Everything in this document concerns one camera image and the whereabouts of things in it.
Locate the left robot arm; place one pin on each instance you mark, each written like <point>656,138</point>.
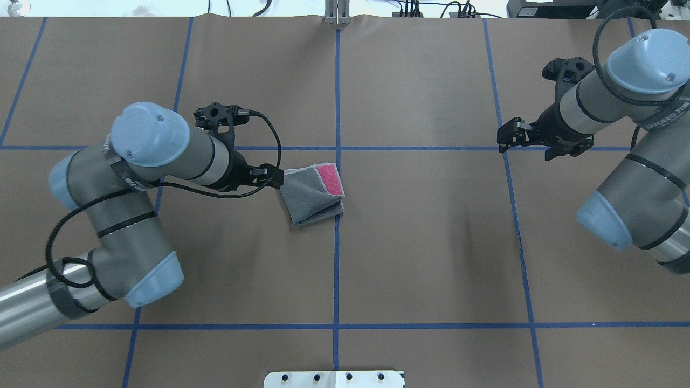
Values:
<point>111,244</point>

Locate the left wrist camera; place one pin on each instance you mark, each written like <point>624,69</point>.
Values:
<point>219,121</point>

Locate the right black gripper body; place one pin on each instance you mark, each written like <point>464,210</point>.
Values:
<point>550,127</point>

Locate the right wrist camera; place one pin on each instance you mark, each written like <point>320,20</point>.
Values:
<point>566,72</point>

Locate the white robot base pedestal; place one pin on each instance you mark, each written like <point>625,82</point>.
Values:
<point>347,378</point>

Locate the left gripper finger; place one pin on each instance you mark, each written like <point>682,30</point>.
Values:
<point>267,175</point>

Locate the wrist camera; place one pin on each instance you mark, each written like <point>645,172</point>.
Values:
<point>219,121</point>
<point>566,72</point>

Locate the pink towel with grey back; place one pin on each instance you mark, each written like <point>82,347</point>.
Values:
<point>313,193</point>

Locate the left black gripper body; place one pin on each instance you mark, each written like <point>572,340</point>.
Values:
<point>237,172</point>

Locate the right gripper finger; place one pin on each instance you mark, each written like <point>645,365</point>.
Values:
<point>573,150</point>
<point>514,133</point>

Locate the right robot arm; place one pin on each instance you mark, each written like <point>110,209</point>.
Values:
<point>645,80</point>

